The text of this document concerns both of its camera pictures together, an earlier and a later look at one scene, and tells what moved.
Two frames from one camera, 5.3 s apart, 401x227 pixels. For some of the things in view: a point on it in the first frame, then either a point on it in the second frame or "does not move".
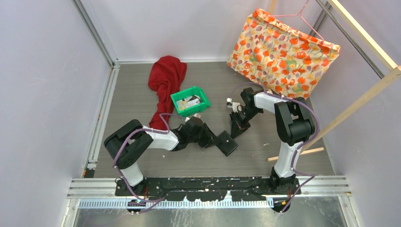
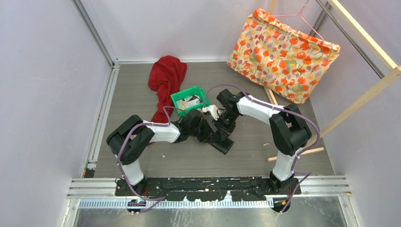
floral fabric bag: [283, 58] does not move
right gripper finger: [237, 127] to [223, 132]
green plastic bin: [188, 92] does not move
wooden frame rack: [396, 72] does not move
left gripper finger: [214, 140] does not move
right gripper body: [243, 117] to [228, 120]
